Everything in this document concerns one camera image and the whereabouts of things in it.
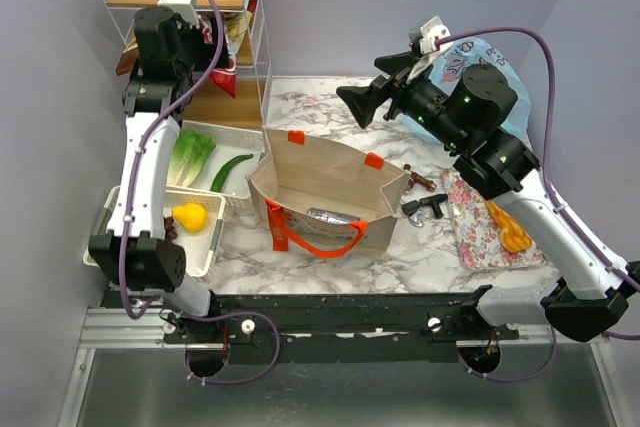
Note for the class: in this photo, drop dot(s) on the yellow lemon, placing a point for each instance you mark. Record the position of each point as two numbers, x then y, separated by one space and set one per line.
192 216

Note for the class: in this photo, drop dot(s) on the white perforated basket front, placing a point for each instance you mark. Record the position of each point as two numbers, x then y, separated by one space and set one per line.
200 247

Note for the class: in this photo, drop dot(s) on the beige canvas tote bag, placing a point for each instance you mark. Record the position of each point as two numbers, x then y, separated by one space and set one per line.
301 171

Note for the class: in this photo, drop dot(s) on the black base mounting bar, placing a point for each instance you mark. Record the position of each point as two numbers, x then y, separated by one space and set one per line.
337 328

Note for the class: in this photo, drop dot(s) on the white perforated basket rear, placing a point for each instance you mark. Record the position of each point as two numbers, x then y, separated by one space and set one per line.
230 143

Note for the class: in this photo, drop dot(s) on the braided golden bread loaf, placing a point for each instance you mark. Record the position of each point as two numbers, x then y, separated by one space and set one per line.
512 236

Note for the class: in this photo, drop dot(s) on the green chili pepper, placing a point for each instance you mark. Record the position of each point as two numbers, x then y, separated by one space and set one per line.
224 172

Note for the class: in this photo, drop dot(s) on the red white snack packet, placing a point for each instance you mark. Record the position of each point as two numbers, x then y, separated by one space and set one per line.
236 27

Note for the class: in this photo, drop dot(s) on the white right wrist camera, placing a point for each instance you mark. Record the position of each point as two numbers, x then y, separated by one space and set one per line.
423 45

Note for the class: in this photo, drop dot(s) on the blue plastic grocery bag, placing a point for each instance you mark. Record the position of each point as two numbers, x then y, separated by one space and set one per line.
451 64

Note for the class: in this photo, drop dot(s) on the green lettuce leaf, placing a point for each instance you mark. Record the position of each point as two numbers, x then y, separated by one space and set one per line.
189 156

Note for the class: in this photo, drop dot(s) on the aluminium rail frame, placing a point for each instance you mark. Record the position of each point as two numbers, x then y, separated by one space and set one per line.
126 375

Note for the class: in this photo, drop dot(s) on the floral pattern tray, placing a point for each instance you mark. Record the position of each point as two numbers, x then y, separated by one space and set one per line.
477 233

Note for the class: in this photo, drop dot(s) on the dark red grape bunch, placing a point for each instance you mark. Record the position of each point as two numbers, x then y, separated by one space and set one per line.
170 229

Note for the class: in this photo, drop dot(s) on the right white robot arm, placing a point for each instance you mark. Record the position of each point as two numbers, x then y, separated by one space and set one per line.
592 292

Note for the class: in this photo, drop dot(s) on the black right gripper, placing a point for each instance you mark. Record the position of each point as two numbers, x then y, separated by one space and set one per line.
363 101

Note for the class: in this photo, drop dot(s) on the dark red handled tool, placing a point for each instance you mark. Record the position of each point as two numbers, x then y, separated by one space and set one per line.
417 179

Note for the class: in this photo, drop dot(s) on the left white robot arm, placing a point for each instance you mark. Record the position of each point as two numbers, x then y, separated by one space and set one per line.
153 116

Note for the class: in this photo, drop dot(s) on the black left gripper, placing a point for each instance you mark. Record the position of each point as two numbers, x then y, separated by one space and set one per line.
208 53

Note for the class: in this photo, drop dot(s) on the silver open-end wrench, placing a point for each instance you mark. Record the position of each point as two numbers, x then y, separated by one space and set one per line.
415 217

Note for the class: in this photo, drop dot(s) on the yellow brown chip bag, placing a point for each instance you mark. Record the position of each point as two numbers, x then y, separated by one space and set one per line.
128 58

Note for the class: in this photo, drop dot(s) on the black pipe tee fitting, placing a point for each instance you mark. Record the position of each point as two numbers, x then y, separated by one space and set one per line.
433 202

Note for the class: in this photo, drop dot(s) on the white perforated basket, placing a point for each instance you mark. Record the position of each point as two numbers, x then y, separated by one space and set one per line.
230 143
200 247

